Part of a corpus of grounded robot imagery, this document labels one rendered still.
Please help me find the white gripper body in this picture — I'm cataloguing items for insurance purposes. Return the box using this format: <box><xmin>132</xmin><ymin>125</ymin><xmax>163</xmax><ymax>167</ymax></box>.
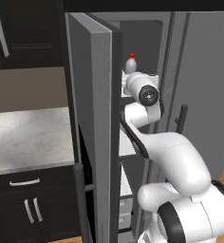
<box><xmin>121</xmin><ymin>70</ymin><xmax>133</xmax><ymax>96</ymax></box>

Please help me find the grey freezer door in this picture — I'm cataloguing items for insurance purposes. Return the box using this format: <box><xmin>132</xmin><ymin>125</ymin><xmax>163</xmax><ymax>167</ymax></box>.
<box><xmin>65</xmin><ymin>12</ymin><xmax>124</xmax><ymax>243</ymax></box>

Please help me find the white freezer shelf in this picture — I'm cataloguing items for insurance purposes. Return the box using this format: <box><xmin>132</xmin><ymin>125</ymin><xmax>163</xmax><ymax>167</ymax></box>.
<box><xmin>119</xmin><ymin>128</ymin><xmax>138</xmax><ymax>158</ymax></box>

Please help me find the grey fridge door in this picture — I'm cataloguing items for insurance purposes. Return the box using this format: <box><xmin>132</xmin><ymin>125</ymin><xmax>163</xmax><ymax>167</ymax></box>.
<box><xmin>155</xmin><ymin>11</ymin><xmax>224</xmax><ymax>182</ymax></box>

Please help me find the black base cupboard door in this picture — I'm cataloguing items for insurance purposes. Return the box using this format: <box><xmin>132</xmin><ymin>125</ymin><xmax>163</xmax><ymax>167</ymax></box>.
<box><xmin>0</xmin><ymin>192</ymin><xmax>38</xmax><ymax>243</ymax></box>
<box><xmin>29</xmin><ymin>188</ymin><xmax>83</xmax><ymax>243</ymax></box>

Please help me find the clear water bottle red cap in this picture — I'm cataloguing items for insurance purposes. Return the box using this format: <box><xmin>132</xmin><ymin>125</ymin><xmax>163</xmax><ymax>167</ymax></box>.
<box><xmin>125</xmin><ymin>52</ymin><xmax>139</xmax><ymax>76</ymax></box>

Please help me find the grey fridge body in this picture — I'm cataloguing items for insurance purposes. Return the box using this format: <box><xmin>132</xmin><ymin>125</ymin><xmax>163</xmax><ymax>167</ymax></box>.
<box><xmin>98</xmin><ymin>11</ymin><xmax>176</xmax><ymax>243</ymax></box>

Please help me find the black drawer front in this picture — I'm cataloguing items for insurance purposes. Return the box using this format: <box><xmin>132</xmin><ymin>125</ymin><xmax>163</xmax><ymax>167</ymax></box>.
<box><xmin>0</xmin><ymin>164</ymin><xmax>78</xmax><ymax>195</ymax></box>

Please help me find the dark fridge door handle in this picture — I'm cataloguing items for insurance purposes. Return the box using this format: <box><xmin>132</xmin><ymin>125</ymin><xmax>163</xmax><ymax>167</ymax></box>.
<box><xmin>174</xmin><ymin>103</ymin><xmax>189</xmax><ymax>135</ymax></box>

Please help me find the dark freezer door handle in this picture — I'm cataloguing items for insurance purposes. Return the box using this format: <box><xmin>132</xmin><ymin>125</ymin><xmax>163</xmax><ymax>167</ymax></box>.
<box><xmin>73</xmin><ymin>162</ymin><xmax>96</xmax><ymax>243</ymax></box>

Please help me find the silver wall cupboard handle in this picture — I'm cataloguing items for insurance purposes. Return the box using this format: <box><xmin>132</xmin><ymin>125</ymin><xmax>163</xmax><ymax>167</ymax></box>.
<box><xmin>0</xmin><ymin>2</ymin><xmax>10</xmax><ymax>59</ymax></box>

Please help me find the silver drawer handle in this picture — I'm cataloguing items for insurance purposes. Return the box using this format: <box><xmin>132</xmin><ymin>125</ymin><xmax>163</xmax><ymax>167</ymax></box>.
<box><xmin>9</xmin><ymin>178</ymin><xmax>42</xmax><ymax>188</ymax></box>

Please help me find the silver base cupboard handle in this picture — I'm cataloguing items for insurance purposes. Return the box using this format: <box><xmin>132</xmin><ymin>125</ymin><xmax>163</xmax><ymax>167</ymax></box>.
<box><xmin>24</xmin><ymin>198</ymin><xmax>35</xmax><ymax>225</ymax></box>
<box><xmin>32</xmin><ymin>196</ymin><xmax>44</xmax><ymax>223</ymax></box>

